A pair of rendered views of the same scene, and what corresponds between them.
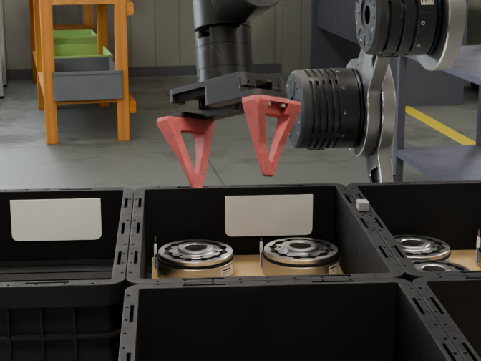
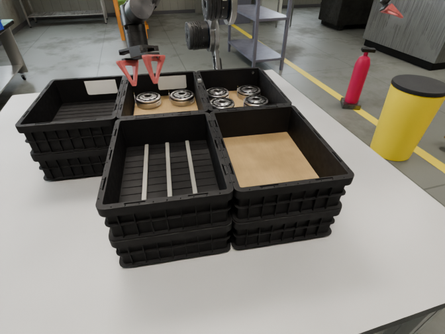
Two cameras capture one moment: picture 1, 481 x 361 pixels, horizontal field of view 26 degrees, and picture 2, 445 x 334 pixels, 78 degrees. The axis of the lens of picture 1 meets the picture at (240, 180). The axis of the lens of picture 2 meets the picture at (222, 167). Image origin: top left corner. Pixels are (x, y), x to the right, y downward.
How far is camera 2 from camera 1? 0.25 m
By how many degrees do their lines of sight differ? 25
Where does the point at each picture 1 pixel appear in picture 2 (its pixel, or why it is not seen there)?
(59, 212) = (102, 84)
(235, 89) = (138, 52)
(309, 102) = (191, 34)
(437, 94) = (242, 20)
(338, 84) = (200, 26)
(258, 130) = (149, 67)
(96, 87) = not seen: hidden behind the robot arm
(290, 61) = (197, 8)
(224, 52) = (134, 36)
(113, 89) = not seen: hidden behind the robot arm
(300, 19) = not seen: outside the picture
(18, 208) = (87, 83)
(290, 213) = (179, 81)
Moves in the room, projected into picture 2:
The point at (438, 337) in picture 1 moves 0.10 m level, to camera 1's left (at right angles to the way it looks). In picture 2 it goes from (214, 136) to (179, 138)
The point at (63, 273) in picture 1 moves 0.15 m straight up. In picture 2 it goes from (106, 105) to (96, 70)
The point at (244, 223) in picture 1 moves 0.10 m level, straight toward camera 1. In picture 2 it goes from (164, 85) to (163, 95)
